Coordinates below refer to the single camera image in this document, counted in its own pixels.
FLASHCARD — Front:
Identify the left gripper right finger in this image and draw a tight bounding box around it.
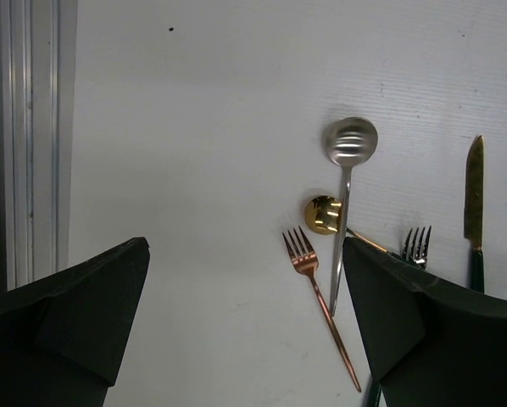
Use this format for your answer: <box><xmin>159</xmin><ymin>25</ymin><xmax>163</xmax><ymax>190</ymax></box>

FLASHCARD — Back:
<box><xmin>343</xmin><ymin>237</ymin><xmax>507</xmax><ymax>406</ymax></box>

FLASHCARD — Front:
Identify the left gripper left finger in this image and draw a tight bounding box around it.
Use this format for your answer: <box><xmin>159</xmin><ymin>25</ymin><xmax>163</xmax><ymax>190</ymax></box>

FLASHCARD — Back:
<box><xmin>0</xmin><ymin>237</ymin><xmax>150</xmax><ymax>406</ymax></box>

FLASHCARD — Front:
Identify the rose gold fork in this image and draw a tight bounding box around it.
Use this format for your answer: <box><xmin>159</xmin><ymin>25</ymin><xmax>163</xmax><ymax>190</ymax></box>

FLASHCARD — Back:
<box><xmin>281</xmin><ymin>226</ymin><xmax>362</xmax><ymax>393</ymax></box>

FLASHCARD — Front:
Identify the silver fork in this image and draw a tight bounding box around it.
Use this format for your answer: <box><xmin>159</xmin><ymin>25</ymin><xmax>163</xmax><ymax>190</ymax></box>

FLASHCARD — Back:
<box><xmin>401</xmin><ymin>226</ymin><xmax>432</xmax><ymax>270</ymax></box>

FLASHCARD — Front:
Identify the silver round spoon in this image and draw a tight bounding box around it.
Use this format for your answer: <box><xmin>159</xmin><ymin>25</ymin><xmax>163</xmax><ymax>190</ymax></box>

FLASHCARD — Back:
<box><xmin>325</xmin><ymin>117</ymin><xmax>378</xmax><ymax>316</ymax></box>

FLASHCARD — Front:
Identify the gold knife green handle left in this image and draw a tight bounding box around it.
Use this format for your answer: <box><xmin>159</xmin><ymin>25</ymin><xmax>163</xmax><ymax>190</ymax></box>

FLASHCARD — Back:
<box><xmin>464</xmin><ymin>135</ymin><xmax>485</xmax><ymax>293</ymax></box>

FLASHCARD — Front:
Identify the gold spoon green handle left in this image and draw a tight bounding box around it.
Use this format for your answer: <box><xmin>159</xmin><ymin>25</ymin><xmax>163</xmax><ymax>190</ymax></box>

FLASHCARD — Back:
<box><xmin>304</xmin><ymin>193</ymin><xmax>393</xmax><ymax>255</ymax></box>

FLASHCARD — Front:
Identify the aluminium rail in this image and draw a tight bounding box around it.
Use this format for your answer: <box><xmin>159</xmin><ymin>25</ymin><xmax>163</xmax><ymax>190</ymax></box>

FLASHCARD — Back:
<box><xmin>0</xmin><ymin>1</ymin><xmax>78</xmax><ymax>293</ymax></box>

